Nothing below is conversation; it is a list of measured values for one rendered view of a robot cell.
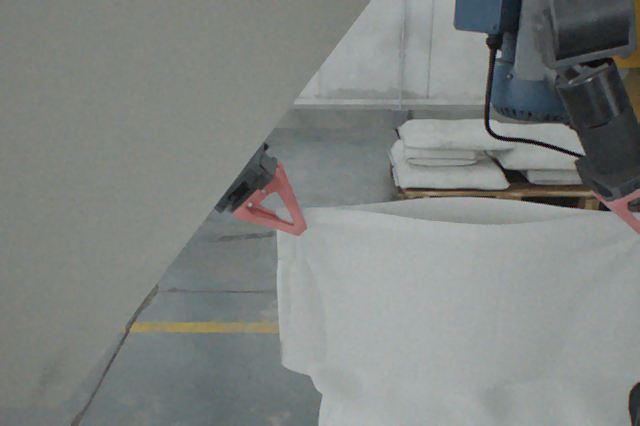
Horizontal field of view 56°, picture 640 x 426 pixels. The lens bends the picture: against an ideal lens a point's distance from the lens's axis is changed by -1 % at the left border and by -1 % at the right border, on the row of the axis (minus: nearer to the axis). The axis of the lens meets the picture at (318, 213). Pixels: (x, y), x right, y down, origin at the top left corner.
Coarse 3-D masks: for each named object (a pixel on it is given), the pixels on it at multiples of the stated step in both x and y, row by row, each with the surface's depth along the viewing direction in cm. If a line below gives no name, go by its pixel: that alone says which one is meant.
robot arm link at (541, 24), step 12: (540, 12) 57; (540, 24) 57; (540, 36) 57; (552, 36) 57; (540, 48) 58; (552, 48) 57; (588, 48) 59; (600, 48) 58; (612, 48) 57; (624, 48) 57; (636, 48) 56; (552, 60) 58; (564, 60) 58; (576, 60) 58; (588, 60) 57; (552, 72) 66; (552, 84) 65
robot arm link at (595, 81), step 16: (576, 64) 60; (592, 64) 59; (608, 64) 58; (560, 80) 61; (576, 80) 58; (592, 80) 57; (608, 80) 57; (560, 96) 61; (576, 96) 59; (592, 96) 58; (608, 96) 58; (624, 96) 58; (576, 112) 60; (592, 112) 59; (608, 112) 58
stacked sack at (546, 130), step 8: (512, 128) 398; (520, 128) 396; (528, 128) 395; (536, 128) 395; (544, 128) 396; (552, 128) 397; (560, 128) 398; (568, 128) 399; (520, 136) 383; (528, 136) 383; (536, 136) 383; (544, 136) 383; (552, 136) 382; (560, 136) 382; (568, 136) 381; (576, 136) 382
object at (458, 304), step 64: (320, 256) 68; (384, 256) 66; (448, 256) 63; (512, 256) 63; (576, 256) 65; (320, 320) 71; (384, 320) 69; (448, 320) 66; (512, 320) 66; (576, 320) 69; (320, 384) 71; (384, 384) 71; (448, 384) 69; (512, 384) 70; (576, 384) 70
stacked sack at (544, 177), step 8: (528, 176) 362; (536, 176) 358; (544, 176) 358; (552, 176) 359; (560, 176) 359; (568, 176) 359; (576, 176) 359; (544, 184) 360; (552, 184) 360; (560, 184) 360; (568, 184) 361; (576, 184) 361
